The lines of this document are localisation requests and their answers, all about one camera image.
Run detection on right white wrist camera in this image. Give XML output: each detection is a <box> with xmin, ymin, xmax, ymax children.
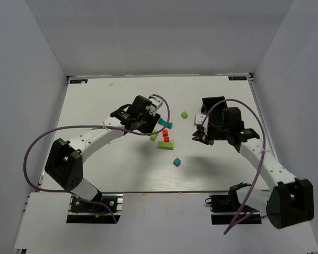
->
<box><xmin>194</xmin><ymin>114</ymin><xmax>209</xmax><ymax>128</ymax></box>

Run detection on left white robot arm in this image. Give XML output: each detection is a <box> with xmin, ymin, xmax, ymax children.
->
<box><xmin>45</xmin><ymin>95</ymin><xmax>163</xmax><ymax>205</ymax></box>

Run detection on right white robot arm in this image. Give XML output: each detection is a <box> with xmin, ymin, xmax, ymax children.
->
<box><xmin>192</xmin><ymin>107</ymin><xmax>314</xmax><ymax>229</ymax></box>

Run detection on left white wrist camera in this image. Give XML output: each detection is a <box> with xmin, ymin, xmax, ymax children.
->
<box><xmin>146</xmin><ymin>95</ymin><xmax>163</xmax><ymax>116</ymax></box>

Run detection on small green cube block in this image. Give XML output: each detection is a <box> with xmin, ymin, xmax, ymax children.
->
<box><xmin>181</xmin><ymin>111</ymin><xmax>188</xmax><ymax>119</ymax></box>

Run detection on teal cube block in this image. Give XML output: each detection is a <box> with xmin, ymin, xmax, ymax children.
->
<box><xmin>173</xmin><ymin>158</ymin><xmax>181</xmax><ymax>167</ymax></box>

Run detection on teal arch block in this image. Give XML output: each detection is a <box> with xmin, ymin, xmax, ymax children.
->
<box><xmin>157</xmin><ymin>118</ymin><xmax>173</xmax><ymax>129</ymax></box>

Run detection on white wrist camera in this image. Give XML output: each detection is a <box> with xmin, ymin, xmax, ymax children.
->
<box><xmin>146</xmin><ymin>95</ymin><xmax>163</xmax><ymax>116</ymax></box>
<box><xmin>194</xmin><ymin>114</ymin><xmax>209</xmax><ymax>128</ymax></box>

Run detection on flat green block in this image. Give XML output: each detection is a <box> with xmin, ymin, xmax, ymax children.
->
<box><xmin>150</xmin><ymin>130</ymin><xmax>159</xmax><ymax>141</ymax></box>

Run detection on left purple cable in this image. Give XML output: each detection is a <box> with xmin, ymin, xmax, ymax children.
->
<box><xmin>23</xmin><ymin>93</ymin><xmax>172</xmax><ymax>223</ymax></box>

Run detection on long green block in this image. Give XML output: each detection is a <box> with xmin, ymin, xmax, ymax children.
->
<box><xmin>157</xmin><ymin>141</ymin><xmax>174</xmax><ymax>150</ymax></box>

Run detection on left blue corner label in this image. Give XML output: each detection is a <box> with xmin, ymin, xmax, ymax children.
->
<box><xmin>69</xmin><ymin>79</ymin><xmax>88</xmax><ymax>84</ymax></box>

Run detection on black plastic bin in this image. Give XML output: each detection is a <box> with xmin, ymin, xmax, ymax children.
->
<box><xmin>201</xmin><ymin>96</ymin><xmax>227</xmax><ymax>114</ymax></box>

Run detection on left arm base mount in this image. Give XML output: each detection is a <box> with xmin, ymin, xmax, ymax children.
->
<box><xmin>66</xmin><ymin>194</ymin><xmax>123</xmax><ymax>224</ymax></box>

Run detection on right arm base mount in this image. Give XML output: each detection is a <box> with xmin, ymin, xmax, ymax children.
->
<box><xmin>205</xmin><ymin>183</ymin><xmax>265</xmax><ymax>225</ymax></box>

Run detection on blue corner label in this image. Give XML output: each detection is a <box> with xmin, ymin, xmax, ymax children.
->
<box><xmin>69</xmin><ymin>79</ymin><xmax>88</xmax><ymax>84</ymax></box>
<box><xmin>228</xmin><ymin>76</ymin><xmax>247</xmax><ymax>81</ymax></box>

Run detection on right blue corner label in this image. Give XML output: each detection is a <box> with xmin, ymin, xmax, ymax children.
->
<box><xmin>228</xmin><ymin>76</ymin><xmax>247</xmax><ymax>81</ymax></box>

